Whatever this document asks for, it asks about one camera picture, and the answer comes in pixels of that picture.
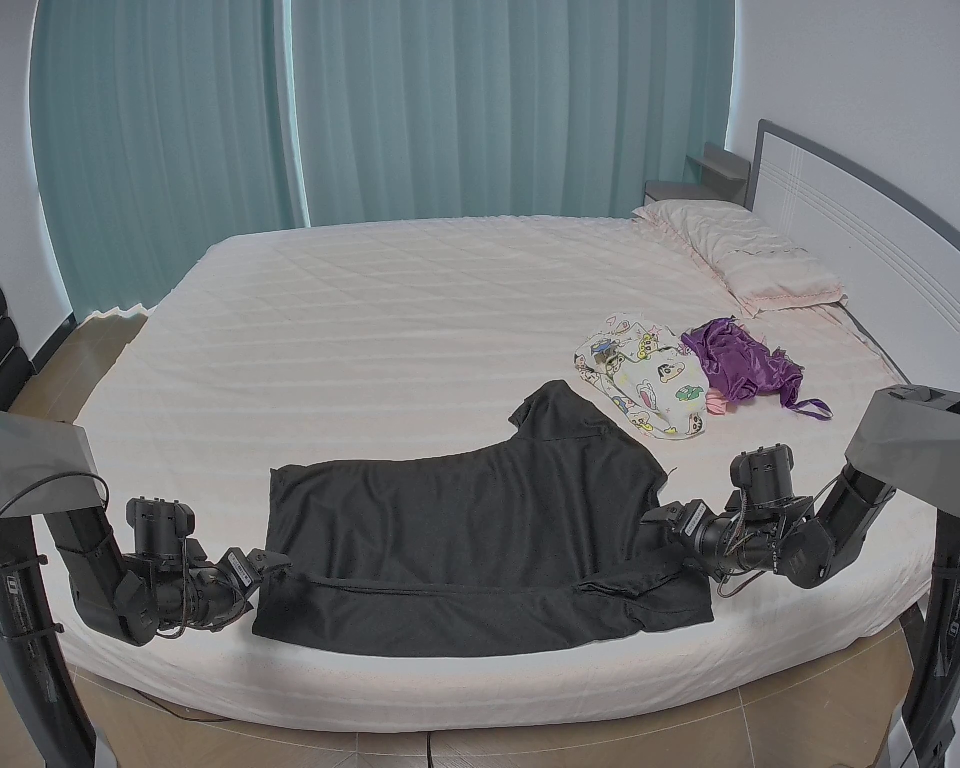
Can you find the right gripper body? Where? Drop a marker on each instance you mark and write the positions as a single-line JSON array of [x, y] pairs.
[[709, 534]]

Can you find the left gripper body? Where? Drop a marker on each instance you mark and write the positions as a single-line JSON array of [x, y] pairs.
[[229, 577]]

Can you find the black T-shirt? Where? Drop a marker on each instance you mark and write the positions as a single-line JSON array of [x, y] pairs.
[[465, 525]]

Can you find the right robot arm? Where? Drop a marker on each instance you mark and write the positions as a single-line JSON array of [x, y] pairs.
[[907, 435]]

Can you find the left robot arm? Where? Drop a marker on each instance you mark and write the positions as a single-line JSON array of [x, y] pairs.
[[37, 457]]

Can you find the bed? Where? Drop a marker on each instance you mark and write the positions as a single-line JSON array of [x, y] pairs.
[[375, 315]]

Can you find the pink garment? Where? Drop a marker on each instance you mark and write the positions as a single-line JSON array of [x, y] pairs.
[[718, 405]]

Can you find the white printed garment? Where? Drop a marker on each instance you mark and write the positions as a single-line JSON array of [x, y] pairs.
[[652, 382]]

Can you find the purple satin garment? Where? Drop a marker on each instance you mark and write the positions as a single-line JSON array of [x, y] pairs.
[[739, 364]]

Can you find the pale pink pillow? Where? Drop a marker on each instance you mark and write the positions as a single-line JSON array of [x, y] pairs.
[[750, 255]]

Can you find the black low cabinet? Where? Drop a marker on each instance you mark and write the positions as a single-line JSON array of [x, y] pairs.
[[15, 352]]

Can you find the grey bedside table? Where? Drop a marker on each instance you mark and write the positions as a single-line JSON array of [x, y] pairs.
[[712, 180]]

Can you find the blue-green curtain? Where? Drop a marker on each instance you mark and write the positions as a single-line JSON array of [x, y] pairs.
[[165, 150], [510, 105]]

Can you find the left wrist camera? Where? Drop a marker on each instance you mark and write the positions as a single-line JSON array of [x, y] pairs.
[[196, 551]]

